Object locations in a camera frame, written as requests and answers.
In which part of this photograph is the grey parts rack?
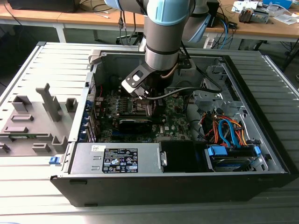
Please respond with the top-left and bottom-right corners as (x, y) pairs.
(0, 83), (79, 157)

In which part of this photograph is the blue wire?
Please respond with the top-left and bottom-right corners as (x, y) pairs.
(218, 119), (241, 147)

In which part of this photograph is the red orange wire bundle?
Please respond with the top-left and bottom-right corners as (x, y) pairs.
(201, 112), (221, 143)

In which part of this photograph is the silver power supply unit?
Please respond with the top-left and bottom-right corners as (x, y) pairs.
(69, 142), (168, 175)

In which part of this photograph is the wooden desk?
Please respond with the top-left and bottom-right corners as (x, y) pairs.
(0, 0), (147, 27)
(205, 0), (299, 39)

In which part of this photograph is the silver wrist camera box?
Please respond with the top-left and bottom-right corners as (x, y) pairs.
(121, 69), (150, 95)

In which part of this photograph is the hard disk in blue carrier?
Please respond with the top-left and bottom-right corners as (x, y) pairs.
(205, 143), (262, 172)

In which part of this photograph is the office chair base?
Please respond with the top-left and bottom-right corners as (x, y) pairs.
(115, 31), (143, 46)

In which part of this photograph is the black box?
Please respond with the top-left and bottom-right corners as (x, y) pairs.
(7, 0), (79, 14)

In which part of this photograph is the black PC case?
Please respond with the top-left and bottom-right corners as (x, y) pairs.
(50, 48), (297, 208)

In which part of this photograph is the silver metal drive cage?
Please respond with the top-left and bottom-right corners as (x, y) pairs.
(190, 64), (245, 115)

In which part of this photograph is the brown braided cable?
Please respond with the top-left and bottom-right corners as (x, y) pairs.
(160, 66), (178, 79)

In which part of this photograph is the thick black camera cable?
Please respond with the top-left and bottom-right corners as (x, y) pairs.
(140, 67), (223, 100)

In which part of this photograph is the green RAM stick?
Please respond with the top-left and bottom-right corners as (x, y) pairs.
(9, 133), (32, 139)

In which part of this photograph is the green motherboard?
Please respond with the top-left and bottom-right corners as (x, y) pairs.
(93, 87), (195, 143)

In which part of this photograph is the black plastic shroud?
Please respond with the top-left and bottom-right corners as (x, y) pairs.
(160, 140), (196, 173)

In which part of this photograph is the CPU cooler heat sink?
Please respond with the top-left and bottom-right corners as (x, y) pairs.
(238, 6), (270, 24)

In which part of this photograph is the CPU socket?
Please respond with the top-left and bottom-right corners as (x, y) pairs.
(132, 97), (154, 113)

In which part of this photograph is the black graphics card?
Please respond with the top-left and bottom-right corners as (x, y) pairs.
(113, 118), (154, 135)

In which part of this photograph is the blue cardboard box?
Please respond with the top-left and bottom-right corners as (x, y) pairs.
(263, 0), (293, 9)

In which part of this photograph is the black desktop device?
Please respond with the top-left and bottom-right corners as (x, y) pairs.
(207, 0), (221, 28)

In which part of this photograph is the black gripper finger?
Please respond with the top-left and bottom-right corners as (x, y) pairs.
(152, 98), (166, 119)

